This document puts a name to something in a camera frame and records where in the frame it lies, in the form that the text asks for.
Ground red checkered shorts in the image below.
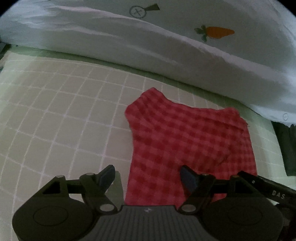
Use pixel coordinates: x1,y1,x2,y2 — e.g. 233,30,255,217
125,88,257,207

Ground black storage bag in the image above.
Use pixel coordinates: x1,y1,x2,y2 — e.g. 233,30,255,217
271,121,296,176

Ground white carrot print duvet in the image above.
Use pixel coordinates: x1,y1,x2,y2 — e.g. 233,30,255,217
1,1,295,126

